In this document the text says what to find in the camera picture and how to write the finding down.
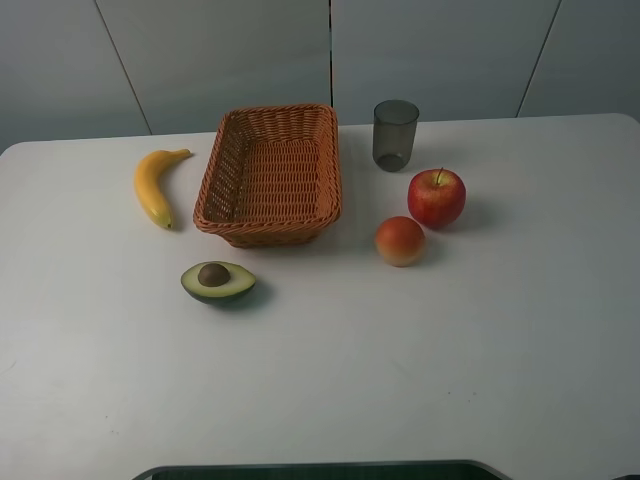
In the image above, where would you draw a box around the halved avocado with pit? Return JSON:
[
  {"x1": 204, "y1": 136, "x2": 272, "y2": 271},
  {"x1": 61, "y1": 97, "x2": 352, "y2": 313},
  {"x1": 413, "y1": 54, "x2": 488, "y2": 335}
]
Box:
[{"x1": 180, "y1": 261, "x2": 257, "y2": 305}]

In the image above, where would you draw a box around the brown wicker basket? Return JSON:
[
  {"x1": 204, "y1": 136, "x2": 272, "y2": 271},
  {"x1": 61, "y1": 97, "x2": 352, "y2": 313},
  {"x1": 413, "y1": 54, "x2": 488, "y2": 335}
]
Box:
[{"x1": 193, "y1": 104, "x2": 342, "y2": 248}]

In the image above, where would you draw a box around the yellow banana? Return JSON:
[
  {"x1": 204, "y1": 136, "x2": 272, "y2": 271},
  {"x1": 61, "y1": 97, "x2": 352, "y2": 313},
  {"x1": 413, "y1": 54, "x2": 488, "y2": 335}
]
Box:
[{"x1": 134, "y1": 149, "x2": 192, "y2": 230}]

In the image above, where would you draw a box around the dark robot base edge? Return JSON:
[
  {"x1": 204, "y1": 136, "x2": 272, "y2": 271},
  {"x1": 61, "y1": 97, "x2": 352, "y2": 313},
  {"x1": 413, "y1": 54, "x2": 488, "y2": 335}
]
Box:
[{"x1": 137, "y1": 460, "x2": 506, "y2": 480}]

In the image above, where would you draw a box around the orange red peach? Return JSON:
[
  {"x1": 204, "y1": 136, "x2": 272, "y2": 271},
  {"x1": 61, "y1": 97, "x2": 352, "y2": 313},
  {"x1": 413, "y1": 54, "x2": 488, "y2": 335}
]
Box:
[{"x1": 374, "y1": 216, "x2": 427, "y2": 267}]

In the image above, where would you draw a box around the grey translucent plastic cup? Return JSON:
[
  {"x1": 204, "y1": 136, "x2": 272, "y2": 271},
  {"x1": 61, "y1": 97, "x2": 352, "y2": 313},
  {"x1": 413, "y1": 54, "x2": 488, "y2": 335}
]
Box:
[{"x1": 372, "y1": 99, "x2": 420, "y2": 172}]

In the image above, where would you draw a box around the red apple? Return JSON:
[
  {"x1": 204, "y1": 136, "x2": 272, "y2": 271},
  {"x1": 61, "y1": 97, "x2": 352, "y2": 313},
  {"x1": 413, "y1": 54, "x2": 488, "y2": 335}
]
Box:
[{"x1": 407, "y1": 168, "x2": 466, "y2": 230}]

